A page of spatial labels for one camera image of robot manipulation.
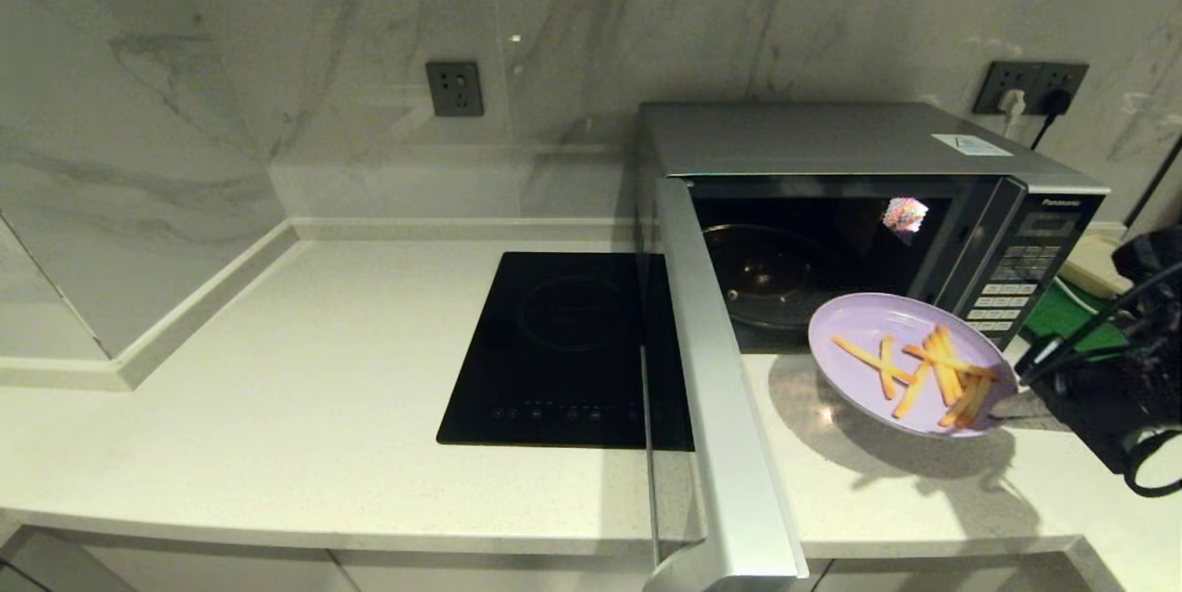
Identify orange french fry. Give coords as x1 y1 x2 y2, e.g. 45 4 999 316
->
831 335 917 384
925 325 963 407
939 376 995 430
902 344 1000 381
892 359 935 420

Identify orange carrot sticks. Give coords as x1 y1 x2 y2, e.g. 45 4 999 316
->
878 334 899 402

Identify purple plate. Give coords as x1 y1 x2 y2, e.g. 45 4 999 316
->
808 292 1019 439

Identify microwave door with glass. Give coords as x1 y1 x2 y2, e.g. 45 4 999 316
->
637 176 809 592

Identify silver microwave oven body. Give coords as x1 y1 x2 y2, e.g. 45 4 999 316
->
634 101 1112 357

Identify green plastic tray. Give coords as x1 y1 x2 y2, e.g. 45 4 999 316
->
1023 283 1135 360

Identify beige power strip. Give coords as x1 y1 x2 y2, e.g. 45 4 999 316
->
1057 235 1135 299

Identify white sticker label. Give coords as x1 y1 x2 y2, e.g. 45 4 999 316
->
931 133 1014 157

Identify black induction cooktop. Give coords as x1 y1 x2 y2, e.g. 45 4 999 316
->
436 251 695 453

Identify white cabinet corner panel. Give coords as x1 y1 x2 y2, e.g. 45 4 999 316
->
0 529 139 592

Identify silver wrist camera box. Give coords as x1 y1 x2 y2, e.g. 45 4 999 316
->
1016 335 1065 371

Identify smooth black camera cable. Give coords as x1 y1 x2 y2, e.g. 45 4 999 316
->
1016 261 1182 385

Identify white power cable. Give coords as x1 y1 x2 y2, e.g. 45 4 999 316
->
1053 276 1123 325

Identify dark metal frame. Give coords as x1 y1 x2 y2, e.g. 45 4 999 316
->
1125 135 1182 237

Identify black plug with cable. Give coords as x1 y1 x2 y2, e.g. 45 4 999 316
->
1029 89 1075 151

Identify grey wall socket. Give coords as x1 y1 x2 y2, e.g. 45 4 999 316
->
426 61 485 117
1032 62 1091 115
974 61 1037 115

